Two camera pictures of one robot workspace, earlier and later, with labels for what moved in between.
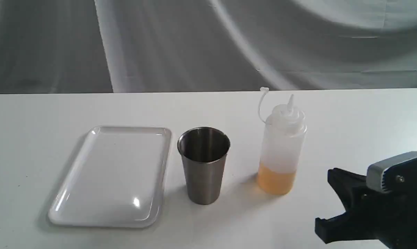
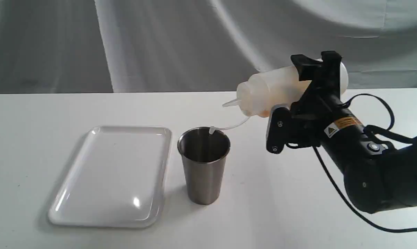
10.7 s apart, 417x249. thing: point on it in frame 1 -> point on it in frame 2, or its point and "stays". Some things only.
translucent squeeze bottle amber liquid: [285, 126] -> [268, 90]
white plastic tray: [117, 178] stays
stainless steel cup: [204, 150] stays
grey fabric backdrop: [80, 46] stays
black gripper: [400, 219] -> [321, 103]
